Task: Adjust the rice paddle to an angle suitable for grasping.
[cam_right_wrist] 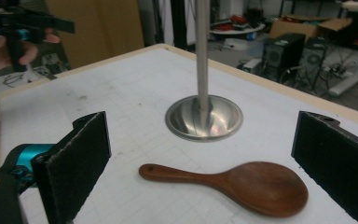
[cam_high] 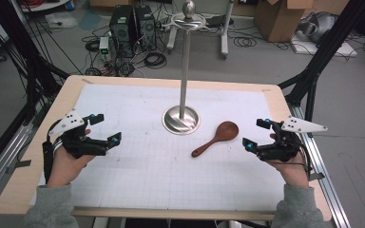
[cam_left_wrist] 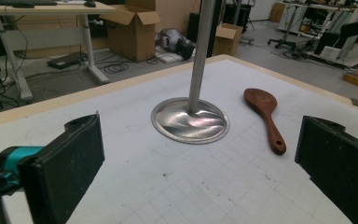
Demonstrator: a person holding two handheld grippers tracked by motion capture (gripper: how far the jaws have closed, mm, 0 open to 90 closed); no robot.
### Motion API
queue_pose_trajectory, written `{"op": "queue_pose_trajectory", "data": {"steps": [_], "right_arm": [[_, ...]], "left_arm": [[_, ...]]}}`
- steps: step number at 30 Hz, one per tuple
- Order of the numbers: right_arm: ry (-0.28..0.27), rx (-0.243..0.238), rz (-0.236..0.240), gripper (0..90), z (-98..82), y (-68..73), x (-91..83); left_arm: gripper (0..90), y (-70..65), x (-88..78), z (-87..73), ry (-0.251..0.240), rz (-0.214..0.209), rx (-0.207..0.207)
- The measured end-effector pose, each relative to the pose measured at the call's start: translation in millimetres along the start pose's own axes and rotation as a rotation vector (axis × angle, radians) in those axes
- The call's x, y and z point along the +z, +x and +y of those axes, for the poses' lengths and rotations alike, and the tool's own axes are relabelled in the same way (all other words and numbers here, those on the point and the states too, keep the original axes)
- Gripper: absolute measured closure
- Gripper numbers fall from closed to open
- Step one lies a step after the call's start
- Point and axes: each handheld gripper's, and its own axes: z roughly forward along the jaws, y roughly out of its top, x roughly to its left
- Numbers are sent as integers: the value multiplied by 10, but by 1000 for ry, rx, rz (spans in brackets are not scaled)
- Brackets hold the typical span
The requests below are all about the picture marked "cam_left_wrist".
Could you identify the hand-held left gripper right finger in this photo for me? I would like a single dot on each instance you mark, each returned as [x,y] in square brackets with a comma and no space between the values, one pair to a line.
[338,168]

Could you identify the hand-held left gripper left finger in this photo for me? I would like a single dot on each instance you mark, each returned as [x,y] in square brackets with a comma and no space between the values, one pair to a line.
[62,174]

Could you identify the brown wooden rice spoon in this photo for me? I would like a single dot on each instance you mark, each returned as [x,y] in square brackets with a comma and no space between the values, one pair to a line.
[262,104]

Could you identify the dark tape piece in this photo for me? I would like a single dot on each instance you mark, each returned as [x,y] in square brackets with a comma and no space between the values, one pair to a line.
[356,102]

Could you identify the flat black device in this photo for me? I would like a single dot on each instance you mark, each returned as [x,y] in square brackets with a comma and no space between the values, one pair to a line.
[66,60]

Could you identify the white box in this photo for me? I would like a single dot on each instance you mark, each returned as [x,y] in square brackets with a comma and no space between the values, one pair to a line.
[330,53]

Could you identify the white desk with metal legs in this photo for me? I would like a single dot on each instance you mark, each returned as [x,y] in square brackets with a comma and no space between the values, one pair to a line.
[88,40]

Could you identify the metal pole with round base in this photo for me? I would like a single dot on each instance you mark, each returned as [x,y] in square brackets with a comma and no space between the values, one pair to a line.
[192,121]

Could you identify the large open cardboard box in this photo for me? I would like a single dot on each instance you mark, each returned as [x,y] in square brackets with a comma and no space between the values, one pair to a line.
[132,37]

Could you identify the small cardboard box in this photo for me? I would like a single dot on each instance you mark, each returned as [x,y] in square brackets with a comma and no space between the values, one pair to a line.
[227,39]

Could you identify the black computer mouse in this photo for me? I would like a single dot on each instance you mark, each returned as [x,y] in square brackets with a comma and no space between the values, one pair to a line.
[90,3]

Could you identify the grey and black helmet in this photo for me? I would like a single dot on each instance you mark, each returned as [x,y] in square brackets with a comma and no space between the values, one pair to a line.
[175,42]

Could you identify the black keyboard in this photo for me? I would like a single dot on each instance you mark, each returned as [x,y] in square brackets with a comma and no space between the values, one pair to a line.
[18,2]

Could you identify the black speaker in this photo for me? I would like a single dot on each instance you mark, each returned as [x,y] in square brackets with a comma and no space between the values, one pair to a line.
[193,26]

